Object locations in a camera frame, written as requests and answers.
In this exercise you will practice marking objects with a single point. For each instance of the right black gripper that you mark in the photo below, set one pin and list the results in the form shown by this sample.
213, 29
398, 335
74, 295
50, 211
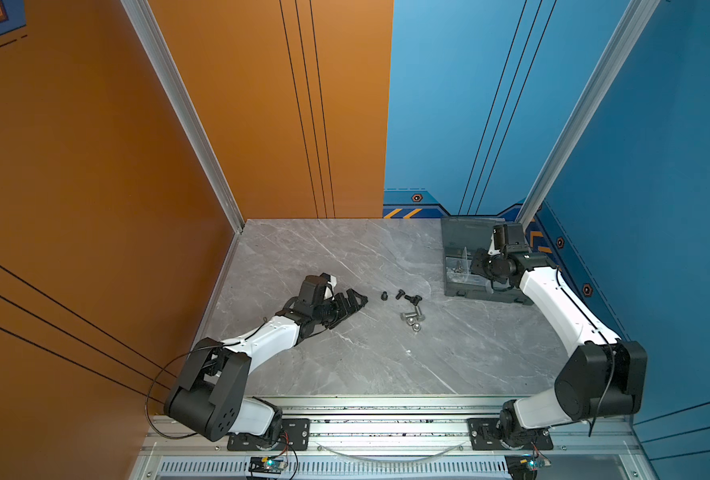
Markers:
476, 262

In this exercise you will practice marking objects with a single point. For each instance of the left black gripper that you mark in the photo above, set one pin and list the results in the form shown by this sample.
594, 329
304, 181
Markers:
345, 311

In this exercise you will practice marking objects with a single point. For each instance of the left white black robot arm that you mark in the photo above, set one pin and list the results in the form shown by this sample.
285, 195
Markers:
209, 395

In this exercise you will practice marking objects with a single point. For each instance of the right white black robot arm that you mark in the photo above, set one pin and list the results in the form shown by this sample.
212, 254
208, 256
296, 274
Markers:
604, 375

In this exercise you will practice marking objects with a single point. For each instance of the grey compartment organizer box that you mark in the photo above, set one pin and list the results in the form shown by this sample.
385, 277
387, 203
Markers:
465, 240

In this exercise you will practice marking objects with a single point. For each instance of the black bolt cluster right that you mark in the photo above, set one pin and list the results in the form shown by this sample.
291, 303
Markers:
415, 299

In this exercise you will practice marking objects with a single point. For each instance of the silver bolt long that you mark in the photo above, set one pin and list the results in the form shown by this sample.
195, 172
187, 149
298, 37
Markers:
418, 312

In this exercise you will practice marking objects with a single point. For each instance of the left green circuit board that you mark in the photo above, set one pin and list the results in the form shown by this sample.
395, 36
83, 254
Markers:
268, 467

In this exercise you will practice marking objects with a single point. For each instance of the green circuit board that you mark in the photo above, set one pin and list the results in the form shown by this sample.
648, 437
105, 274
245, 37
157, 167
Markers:
526, 467
268, 467

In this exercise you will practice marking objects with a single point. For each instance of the right green circuit board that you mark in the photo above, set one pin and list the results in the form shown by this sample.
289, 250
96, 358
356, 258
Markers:
526, 467

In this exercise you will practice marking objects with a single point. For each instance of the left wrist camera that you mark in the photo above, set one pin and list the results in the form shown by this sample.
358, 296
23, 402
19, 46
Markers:
331, 284

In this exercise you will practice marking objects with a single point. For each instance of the aluminium rail frame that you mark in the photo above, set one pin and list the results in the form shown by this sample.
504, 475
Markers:
396, 437

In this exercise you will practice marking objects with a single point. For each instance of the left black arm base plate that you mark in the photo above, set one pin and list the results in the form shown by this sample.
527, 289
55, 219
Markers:
289, 433

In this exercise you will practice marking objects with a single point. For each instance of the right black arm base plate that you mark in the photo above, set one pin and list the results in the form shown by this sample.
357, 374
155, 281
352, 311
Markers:
488, 434

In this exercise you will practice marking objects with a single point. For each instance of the right aluminium corner post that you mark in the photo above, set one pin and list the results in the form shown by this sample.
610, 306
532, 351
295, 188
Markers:
624, 38

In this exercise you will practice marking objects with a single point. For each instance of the aluminium corner post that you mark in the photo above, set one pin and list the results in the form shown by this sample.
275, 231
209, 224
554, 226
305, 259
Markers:
624, 38
148, 31

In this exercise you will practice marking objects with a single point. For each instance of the left aluminium corner post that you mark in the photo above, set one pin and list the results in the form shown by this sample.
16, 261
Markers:
148, 31

